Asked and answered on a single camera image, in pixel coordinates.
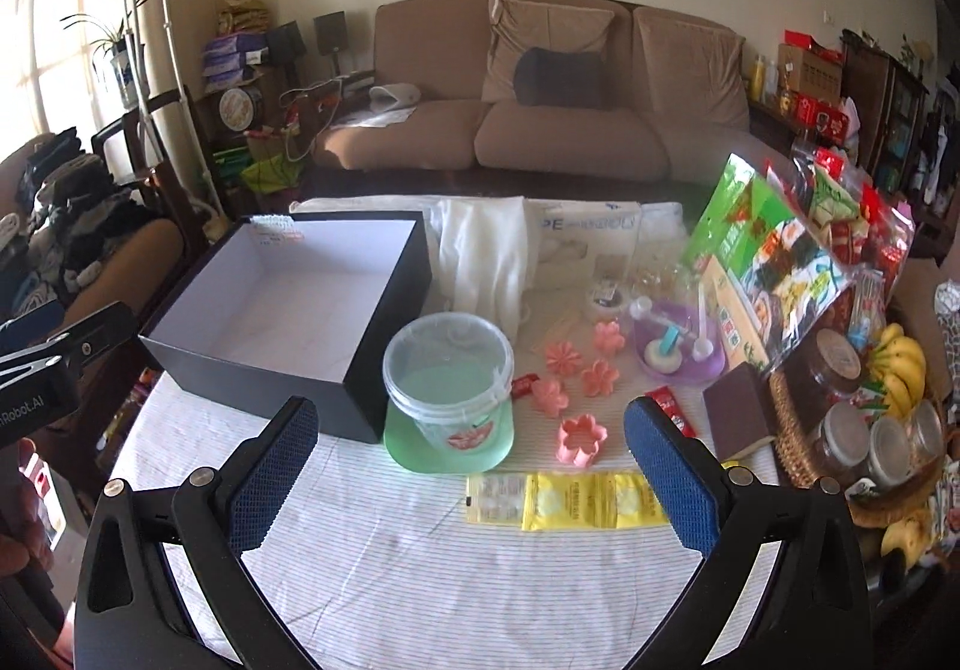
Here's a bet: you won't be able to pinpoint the beige sofa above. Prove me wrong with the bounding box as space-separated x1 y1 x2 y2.
311 0 796 187

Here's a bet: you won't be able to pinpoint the wooden sticks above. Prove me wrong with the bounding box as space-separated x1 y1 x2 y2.
525 310 582 342

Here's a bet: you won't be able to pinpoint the white device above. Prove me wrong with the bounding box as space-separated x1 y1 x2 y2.
367 83 421 110

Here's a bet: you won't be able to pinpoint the white cardboard box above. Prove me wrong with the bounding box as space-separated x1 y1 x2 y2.
525 199 642 296

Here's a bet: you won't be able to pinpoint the green bag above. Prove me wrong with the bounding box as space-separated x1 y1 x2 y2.
240 156 301 195

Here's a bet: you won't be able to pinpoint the striped cloth desktop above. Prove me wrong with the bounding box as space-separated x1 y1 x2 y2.
97 190 796 670

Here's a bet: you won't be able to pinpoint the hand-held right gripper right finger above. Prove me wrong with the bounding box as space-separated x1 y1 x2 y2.
624 396 875 670

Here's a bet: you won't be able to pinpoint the white cloth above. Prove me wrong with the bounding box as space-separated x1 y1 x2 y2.
439 196 530 337

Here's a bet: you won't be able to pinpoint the green sushi kit package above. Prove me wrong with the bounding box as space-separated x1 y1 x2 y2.
681 152 856 371

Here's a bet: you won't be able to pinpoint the tape roll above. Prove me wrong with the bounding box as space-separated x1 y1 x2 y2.
586 280 635 320

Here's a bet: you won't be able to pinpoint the bunch of bananas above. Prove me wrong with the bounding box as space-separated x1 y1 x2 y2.
874 323 929 420

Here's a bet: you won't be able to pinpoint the single banana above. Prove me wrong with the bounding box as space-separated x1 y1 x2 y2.
881 512 935 570

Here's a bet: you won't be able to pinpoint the brown cardboard box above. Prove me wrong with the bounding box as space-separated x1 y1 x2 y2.
776 42 845 97

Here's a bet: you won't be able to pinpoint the wooden sushi mat pack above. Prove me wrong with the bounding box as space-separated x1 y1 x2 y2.
701 257 773 371

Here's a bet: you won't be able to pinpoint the wooden chair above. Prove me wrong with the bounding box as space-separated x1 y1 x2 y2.
90 86 226 221

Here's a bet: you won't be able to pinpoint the purple tissue packs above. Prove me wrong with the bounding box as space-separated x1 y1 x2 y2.
204 32 271 90

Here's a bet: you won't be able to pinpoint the dark wooden cabinet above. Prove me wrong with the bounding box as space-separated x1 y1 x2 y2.
840 29 931 191

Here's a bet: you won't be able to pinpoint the large red sachet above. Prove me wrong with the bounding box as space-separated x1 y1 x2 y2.
649 386 698 437

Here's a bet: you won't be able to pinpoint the white measuring spoon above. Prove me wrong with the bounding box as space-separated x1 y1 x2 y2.
694 280 719 363
628 297 695 341

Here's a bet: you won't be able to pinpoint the yellow sachet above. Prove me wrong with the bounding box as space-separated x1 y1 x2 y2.
607 473 668 528
521 471 612 532

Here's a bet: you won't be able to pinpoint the green plastic lid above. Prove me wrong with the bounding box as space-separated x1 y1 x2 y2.
382 400 518 474

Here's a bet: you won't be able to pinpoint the red tin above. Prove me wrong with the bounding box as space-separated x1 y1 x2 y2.
795 92 852 142

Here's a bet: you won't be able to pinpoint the beige pillow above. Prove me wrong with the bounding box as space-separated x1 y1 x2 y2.
480 0 616 109

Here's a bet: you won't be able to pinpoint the small glass jar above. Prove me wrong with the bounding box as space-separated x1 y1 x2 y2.
911 400 944 465
814 400 871 483
866 415 920 487

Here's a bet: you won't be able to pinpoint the potted plant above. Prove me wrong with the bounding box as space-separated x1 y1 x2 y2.
64 10 134 109

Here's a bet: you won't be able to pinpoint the person's left hand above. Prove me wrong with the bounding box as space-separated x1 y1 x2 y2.
0 436 38 573

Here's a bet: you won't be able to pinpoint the clear plastic bucket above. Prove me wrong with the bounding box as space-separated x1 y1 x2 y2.
382 312 515 453

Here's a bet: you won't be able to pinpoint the blue white round brush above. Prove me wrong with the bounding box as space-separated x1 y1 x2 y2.
649 329 685 371

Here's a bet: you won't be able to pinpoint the brown wallet box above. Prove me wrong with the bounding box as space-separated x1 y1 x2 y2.
703 362 777 462

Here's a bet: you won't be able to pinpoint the black cardboard box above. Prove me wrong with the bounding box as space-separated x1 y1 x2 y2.
139 211 434 444

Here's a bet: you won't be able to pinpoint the round cookie tin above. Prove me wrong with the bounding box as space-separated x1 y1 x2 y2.
219 86 263 131

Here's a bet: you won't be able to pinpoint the brown lidded jar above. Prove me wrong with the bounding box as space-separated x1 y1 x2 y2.
780 329 863 401

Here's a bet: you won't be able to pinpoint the purple plastic dish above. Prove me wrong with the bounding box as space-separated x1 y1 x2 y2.
632 306 728 386

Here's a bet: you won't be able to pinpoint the pile of clothes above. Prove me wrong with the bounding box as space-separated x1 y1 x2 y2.
15 128 162 281

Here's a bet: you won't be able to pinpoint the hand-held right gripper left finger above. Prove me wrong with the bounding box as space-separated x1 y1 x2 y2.
73 396 320 670

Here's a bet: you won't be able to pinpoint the bag of colourful sticks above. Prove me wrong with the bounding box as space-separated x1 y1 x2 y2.
844 269 890 348

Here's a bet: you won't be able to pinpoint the wicker basket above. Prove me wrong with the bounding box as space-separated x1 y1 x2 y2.
769 370 946 528

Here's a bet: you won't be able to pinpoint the clear bag of red snacks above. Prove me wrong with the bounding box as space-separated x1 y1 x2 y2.
765 149 916 311

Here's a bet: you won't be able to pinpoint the clear plastic bag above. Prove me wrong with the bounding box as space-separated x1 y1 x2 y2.
630 257 702 300

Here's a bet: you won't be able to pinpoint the dark blue cushion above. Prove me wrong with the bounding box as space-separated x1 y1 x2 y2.
514 47 605 109

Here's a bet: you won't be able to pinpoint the black speaker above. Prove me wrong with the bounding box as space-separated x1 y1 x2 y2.
313 11 347 55
266 21 307 64

